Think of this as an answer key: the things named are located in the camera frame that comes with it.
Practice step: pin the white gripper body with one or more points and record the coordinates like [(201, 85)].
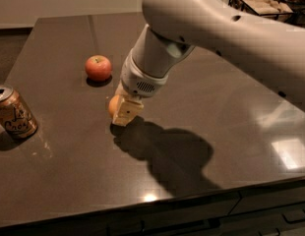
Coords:
[(137, 79)]

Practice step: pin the orange fruit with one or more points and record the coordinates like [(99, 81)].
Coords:
[(113, 105)]

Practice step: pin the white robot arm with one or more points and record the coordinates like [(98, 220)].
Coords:
[(269, 51)]

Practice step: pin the red apple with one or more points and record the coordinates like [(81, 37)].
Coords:
[(98, 68)]

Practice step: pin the La Croix drink can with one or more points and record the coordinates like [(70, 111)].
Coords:
[(15, 116)]

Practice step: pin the white napkin packets in basket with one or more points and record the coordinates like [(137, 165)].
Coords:
[(267, 6)]

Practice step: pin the dark cabinet drawers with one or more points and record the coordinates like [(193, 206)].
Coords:
[(262, 210)]

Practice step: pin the black wire basket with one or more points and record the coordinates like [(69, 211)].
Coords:
[(241, 6)]

